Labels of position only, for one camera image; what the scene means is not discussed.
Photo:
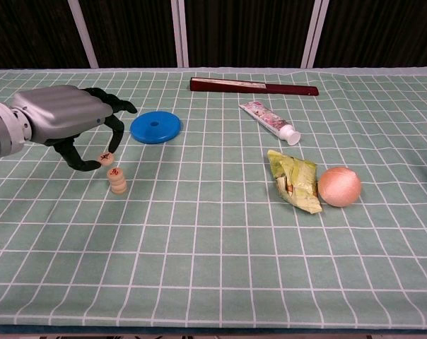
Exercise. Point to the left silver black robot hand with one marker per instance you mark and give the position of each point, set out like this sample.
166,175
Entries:
61,113

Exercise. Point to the blue round plastic disc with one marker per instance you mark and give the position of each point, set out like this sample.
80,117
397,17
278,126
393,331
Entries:
167,131

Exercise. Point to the green grid tablecloth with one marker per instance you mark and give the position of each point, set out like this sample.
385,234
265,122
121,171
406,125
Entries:
213,247

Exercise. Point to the floral toothpaste tube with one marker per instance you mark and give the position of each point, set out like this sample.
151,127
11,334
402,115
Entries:
266,118

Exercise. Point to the dark red folded fan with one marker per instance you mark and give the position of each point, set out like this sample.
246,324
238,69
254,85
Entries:
270,89

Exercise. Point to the green snack packet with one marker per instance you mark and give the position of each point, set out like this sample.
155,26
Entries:
298,183

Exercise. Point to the peach coloured onion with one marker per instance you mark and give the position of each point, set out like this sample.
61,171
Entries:
339,187

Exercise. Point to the white aluminium partition post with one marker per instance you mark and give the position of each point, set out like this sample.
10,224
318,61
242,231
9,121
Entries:
83,31
180,31
315,31

